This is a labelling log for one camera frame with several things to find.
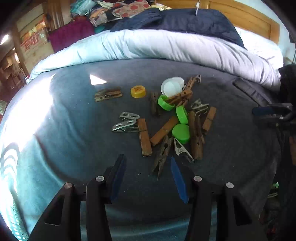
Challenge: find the white plastic caps stack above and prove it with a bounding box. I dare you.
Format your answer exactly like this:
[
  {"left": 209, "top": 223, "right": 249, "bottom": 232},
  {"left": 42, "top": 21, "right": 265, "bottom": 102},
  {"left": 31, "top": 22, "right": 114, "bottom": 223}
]
[{"left": 161, "top": 76, "right": 185, "bottom": 97}]

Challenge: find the magenta cloth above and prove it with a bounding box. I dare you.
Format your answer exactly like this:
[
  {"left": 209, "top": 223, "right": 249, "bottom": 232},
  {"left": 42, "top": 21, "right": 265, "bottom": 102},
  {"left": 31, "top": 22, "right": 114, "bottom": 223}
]
[{"left": 49, "top": 21, "right": 95, "bottom": 53}]

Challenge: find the green bottle cap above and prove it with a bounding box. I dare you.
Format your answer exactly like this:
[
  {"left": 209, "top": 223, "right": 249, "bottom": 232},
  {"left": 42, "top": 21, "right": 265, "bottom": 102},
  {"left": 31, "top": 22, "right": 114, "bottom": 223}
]
[
  {"left": 176, "top": 105, "right": 189, "bottom": 124},
  {"left": 157, "top": 95, "right": 175, "bottom": 111},
  {"left": 172, "top": 123, "right": 190, "bottom": 145}
]

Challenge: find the dark weathered wooden clothespin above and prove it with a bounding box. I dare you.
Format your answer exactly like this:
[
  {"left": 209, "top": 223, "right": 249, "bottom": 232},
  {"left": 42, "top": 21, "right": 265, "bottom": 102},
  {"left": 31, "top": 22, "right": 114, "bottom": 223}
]
[{"left": 94, "top": 87, "right": 123, "bottom": 102}]

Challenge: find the green bottle cap middle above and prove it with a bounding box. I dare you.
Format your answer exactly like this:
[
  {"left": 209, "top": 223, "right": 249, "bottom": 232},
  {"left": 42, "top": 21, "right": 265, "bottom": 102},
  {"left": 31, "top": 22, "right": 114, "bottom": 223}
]
[{"left": 176, "top": 105, "right": 189, "bottom": 124}]

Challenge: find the navy blue blanket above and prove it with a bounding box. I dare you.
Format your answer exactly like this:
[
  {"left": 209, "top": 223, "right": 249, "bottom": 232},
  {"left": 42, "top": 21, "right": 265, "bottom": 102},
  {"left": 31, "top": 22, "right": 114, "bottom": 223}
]
[{"left": 110, "top": 8, "right": 244, "bottom": 48}]

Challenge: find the brown wooden clothespin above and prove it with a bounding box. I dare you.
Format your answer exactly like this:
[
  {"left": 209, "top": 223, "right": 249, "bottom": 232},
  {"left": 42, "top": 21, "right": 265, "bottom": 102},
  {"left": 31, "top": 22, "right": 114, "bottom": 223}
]
[{"left": 165, "top": 75, "right": 201, "bottom": 107}]

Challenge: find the metal clip lower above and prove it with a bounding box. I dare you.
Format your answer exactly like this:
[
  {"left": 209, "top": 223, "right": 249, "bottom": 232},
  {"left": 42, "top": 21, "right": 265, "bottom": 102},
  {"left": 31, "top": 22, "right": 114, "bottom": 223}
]
[{"left": 111, "top": 120, "right": 139, "bottom": 133}]

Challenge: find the light wooden clothespin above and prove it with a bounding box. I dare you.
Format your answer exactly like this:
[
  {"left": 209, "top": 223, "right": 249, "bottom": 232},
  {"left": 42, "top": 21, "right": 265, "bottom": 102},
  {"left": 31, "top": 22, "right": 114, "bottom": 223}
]
[{"left": 137, "top": 118, "right": 152, "bottom": 157}]

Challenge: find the white duvet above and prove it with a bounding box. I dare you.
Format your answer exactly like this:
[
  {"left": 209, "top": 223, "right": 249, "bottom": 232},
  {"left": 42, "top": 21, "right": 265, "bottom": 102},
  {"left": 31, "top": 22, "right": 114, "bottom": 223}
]
[{"left": 29, "top": 29, "right": 280, "bottom": 92}]

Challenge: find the green bottle cap lower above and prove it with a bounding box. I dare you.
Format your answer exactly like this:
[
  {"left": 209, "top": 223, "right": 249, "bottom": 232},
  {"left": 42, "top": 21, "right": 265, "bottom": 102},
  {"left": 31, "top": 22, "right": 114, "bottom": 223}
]
[{"left": 172, "top": 123, "right": 190, "bottom": 145}]

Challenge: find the metal alligator clip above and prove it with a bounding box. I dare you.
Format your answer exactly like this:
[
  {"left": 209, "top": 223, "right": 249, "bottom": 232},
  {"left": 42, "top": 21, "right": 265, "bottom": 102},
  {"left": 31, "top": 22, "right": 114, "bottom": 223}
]
[{"left": 174, "top": 137, "right": 195, "bottom": 164}]

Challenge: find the yellow bottle cap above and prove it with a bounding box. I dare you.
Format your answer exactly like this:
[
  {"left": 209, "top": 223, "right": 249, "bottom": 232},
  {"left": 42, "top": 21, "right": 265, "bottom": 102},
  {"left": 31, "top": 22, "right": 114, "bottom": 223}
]
[{"left": 130, "top": 85, "right": 146, "bottom": 98}]

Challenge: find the wooden headboard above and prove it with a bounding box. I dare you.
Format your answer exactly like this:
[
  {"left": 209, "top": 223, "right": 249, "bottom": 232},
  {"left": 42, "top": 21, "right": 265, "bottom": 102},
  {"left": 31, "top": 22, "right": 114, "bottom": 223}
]
[{"left": 156, "top": 0, "right": 280, "bottom": 44}]

